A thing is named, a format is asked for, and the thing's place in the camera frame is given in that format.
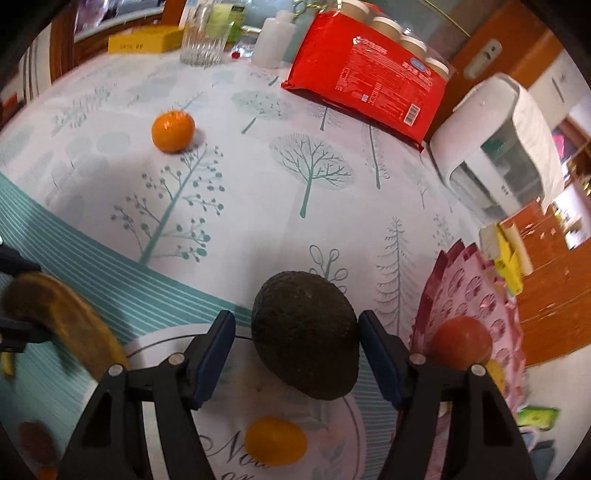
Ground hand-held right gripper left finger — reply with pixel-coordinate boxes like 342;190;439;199
58;310;237;480

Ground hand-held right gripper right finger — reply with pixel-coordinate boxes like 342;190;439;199
358;310;539;480

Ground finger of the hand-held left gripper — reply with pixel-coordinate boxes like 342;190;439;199
0;244;43;278
0;316;54;354

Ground overripe brown banana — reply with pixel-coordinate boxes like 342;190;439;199
0;271;130;381

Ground dark green avocado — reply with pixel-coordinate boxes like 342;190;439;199
252;271;361;401

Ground small orange mandarin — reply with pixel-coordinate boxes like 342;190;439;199
244;416;308;467

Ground pink plastic fruit plate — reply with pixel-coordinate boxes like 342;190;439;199
409;239;529;480

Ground large orange mandarin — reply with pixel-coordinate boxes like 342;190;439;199
151;110;196;154

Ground red apple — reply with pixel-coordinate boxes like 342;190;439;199
430;316;494;372

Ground yellow pear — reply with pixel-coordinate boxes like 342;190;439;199
482;359;506;393

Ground green packet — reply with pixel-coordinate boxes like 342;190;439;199
517;406;559;432

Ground wooden cabinets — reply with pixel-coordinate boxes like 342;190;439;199
501;203;591;365

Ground white countertop sterilizer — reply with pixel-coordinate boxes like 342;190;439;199
429;76;561;223

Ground flat yellow box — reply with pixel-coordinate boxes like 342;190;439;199
107;25;185;55

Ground red paper cup package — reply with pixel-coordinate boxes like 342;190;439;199
281;0;458;153

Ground clear ribbed glass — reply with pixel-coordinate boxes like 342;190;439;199
179;0;232;66

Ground green label bottle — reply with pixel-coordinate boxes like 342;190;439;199
205;0;250;44

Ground white squeeze bottle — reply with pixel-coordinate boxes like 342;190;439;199
252;8;296;69

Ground white wall dispenser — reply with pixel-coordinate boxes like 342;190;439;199
463;39;503;80

